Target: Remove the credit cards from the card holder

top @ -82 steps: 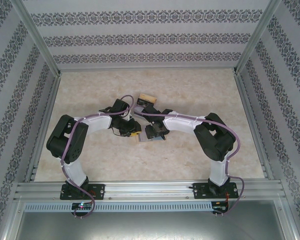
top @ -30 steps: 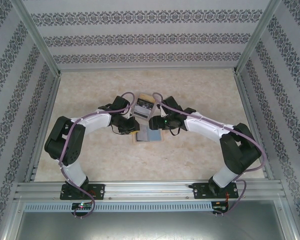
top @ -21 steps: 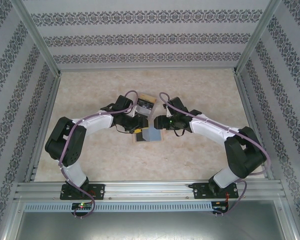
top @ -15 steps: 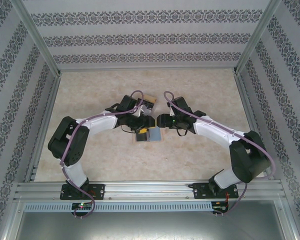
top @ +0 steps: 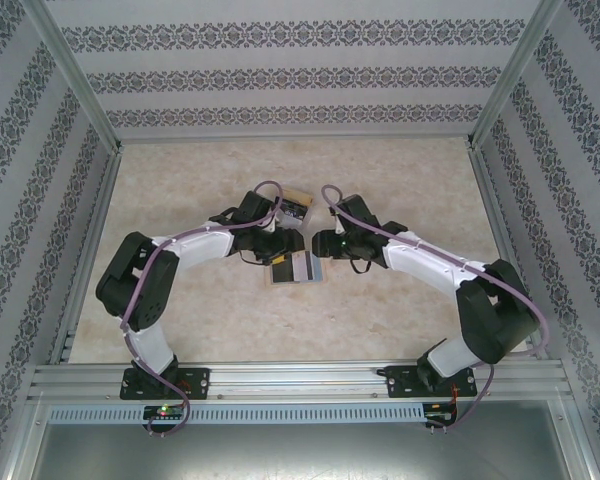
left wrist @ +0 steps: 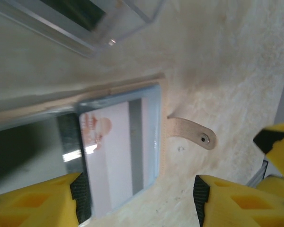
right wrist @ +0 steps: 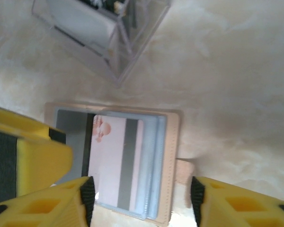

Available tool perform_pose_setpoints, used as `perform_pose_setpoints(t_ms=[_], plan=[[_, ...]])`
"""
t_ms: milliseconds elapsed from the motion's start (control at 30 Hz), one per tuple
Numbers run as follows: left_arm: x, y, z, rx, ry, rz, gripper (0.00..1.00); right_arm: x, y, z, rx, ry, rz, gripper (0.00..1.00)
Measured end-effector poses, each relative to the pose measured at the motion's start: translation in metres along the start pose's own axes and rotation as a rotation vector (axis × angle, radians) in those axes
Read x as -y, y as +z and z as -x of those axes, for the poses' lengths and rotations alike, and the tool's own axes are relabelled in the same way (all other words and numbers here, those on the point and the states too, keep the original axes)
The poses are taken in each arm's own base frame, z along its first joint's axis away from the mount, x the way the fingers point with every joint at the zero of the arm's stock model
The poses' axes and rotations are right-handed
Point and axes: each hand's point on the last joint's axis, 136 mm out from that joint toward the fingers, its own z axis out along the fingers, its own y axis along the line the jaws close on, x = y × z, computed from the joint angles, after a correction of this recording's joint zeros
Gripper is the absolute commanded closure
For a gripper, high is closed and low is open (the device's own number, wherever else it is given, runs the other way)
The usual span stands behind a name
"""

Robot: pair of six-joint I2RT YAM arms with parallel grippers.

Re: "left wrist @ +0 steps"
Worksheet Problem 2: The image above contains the white card pink print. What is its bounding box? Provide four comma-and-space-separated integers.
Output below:
78, 98, 158, 218

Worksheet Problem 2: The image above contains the dark green VIP card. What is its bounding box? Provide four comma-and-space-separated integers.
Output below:
46, 0, 107, 32

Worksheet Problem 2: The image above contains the beige card holder wallet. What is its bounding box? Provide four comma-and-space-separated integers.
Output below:
0, 73, 218, 219

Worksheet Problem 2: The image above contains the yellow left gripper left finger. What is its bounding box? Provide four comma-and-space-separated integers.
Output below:
0, 172, 93, 227

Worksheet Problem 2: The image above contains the clear acrylic card box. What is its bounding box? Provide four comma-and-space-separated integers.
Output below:
0, 0, 168, 59

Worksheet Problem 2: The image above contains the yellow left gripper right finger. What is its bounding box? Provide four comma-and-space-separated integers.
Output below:
193, 174, 284, 227

